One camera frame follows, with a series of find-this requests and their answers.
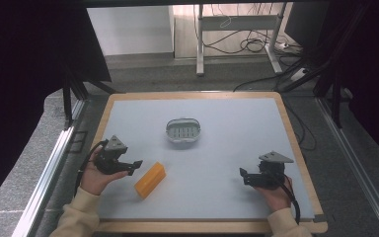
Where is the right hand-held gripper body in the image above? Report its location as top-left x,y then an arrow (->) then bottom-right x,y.
257,150 -> 295,191

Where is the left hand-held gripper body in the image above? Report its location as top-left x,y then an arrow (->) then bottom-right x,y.
93,134 -> 129,176

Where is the orange rectangular block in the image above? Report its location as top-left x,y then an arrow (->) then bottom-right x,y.
133,161 -> 168,200

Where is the person's left hand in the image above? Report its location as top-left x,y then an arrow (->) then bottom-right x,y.
79,154 -> 130,198

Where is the person's right hand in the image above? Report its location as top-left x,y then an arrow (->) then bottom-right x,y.
255,175 -> 294,214

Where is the dark floor socket plate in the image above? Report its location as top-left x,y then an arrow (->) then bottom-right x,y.
68,130 -> 89,154

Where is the grey oval slotted dish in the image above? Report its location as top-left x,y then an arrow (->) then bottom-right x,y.
165,117 -> 202,145

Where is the black metal stand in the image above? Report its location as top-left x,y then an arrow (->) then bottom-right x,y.
60,63 -> 116,130
277,3 -> 371,129

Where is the white power strip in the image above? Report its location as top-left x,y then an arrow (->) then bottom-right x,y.
289,66 -> 311,83

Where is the dark curtain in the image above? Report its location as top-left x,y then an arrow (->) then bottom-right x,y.
322,0 -> 379,163
0,0 -> 113,215

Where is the white cabinet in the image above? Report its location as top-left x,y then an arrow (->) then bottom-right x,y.
86,5 -> 176,57

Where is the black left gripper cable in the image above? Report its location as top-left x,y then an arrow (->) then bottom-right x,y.
74,139 -> 110,198

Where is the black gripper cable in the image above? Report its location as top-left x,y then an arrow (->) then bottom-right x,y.
268,172 -> 302,226
74,139 -> 110,198

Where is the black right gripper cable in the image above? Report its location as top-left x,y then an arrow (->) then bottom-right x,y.
268,172 -> 302,226

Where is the thin black floor cable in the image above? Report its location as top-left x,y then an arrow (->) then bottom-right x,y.
282,98 -> 318,152

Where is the aluminium rail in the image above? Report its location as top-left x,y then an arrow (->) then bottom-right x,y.
11,98 -> 87,237
315,96 -> 379,237

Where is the tangle of black floor cables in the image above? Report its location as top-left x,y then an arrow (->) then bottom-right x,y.
192,3 -> 305,57

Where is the white metal desk frame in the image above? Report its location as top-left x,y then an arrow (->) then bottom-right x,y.
194,2 -> 289,77

